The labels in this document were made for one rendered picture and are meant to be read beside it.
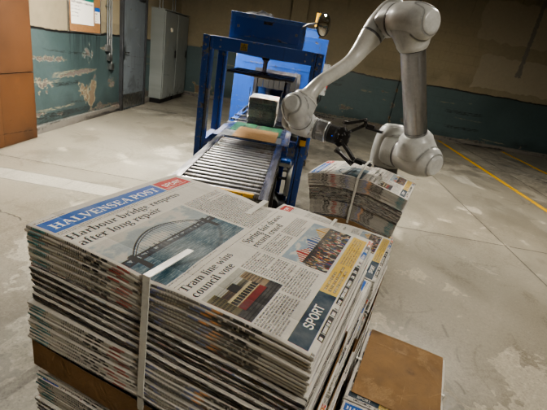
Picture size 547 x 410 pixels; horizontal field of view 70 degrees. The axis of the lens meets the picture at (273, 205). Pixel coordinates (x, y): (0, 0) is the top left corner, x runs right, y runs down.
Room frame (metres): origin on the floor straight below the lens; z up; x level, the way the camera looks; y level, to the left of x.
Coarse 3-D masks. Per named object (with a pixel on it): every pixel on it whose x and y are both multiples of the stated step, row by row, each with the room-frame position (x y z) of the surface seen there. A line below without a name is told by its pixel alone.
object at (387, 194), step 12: (372, 180) 1.48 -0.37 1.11; (384, 180) 1.54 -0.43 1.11; (396, 180) 1.60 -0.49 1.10; (408, 180) 1.66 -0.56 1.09; (372, 192) 1.45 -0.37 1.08; (384, 192) 1.43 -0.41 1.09; (396, 192) 1.44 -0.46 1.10; (408, 192) 1.48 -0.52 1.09; (360, 204) 1.46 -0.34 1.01; (372, 204) 1.44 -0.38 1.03; (384, 204) 1.42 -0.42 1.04; (396, 204) 1.41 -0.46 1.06; (360, 216) 1.46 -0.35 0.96; (372, 216) 1.44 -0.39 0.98; (384, 216) 1.42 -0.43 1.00; (396, 216) 1.40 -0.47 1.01; (372, 228) 1.43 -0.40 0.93; (384, 228) 1.42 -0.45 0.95
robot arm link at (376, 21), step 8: (392, 0) 1.83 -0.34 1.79; (400, 0) 1.83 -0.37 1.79; (384, 8) 1.79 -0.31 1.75; (376, 16) 1.80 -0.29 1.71; (384, 16) 1.76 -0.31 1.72; (368, 24) 1.81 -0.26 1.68; (376, 24) 1.80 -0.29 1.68; (384, 24) 1.76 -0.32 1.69; (376, 32) 1.79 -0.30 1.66; (384, 32) 1.78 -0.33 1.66
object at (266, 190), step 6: (276, 150) 2.97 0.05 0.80; (276, 156) 2.80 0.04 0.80; (270, 162) 2.62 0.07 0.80; (276, 162) 2.64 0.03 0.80; (270, 168) 2.46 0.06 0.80; (276, 168) 2.53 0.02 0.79; (270, 174) 2.34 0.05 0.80; (270, 180) 2.22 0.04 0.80; (264, 186) 2.09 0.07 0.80; (270, 186) 2.11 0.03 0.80; (264, 192) 1.99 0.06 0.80; (270, 192) 2.08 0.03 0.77; (258, 198) 1.88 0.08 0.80; (264, 198) 1.90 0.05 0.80
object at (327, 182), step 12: (324, 168) 1.61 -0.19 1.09; (336, 168) 1.61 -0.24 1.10; (348, 168) 1.62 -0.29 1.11; (312, 180) 1.54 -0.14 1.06; (324, 180) 1.52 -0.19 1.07; (336, 180) 1.50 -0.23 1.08; (312, 192) 1.53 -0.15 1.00; (324, 192) 1.52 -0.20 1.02; (336, 192) 1.50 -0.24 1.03; (312, 204) 1.53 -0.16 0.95; (324, 204) 1.51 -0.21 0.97; (336, 204) 1.49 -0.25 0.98; (336, 216) 1.49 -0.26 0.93
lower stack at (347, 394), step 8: (368, 336) 1.19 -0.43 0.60; (360, 352) 1.10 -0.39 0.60; (360, 360) 1.06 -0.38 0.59; (352, 368) 1.07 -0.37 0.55; (352, 376) 0.98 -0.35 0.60; (352, 384) 0.95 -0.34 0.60; (344, 392) 0.92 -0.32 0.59; (352, 392) 0.92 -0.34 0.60; (344, 400) 0.88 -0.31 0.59; (352, 400) 0.89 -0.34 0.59; (360, 400) 0.89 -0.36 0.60; (368, 400) 0.90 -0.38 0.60; (344, 408) 0.85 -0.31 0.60; (352, 408) 0.86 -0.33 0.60; (360, 408) 0.86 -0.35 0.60; (368, 408) 0.87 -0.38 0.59; (376, 408) 0.87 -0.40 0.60; (384, 408) 0.88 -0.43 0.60; (440, 408) 0.91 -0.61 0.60
